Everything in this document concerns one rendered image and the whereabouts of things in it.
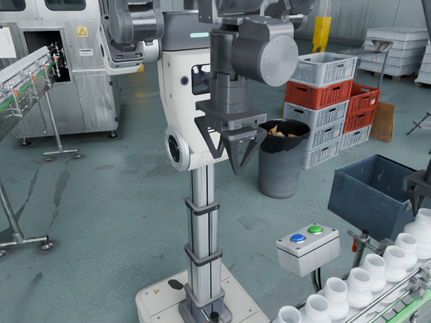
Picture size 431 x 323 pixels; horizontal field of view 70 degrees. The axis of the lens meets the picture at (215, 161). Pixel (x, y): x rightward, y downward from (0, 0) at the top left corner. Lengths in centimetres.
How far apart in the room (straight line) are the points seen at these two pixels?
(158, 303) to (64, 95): 296
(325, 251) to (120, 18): 70
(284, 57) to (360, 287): 47
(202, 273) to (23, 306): 130
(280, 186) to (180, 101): 201
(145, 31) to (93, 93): 333
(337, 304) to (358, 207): 86
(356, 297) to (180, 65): 69
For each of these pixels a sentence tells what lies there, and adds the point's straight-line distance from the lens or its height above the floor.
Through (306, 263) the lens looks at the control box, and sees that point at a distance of 79.
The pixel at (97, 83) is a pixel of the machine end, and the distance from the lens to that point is 403.
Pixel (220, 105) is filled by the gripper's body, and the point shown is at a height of 150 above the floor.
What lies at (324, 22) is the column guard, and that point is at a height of 97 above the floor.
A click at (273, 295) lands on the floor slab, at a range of 212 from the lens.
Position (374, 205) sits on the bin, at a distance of 143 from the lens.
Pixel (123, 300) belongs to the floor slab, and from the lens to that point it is 214.
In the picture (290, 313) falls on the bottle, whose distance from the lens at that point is 61.
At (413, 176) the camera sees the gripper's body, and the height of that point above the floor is 129.
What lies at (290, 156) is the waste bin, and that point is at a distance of 266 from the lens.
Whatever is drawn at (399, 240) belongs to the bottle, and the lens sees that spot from 80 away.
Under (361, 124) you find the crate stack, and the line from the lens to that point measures 417.
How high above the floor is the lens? 163
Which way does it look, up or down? 28 degrees down
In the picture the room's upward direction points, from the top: straight up
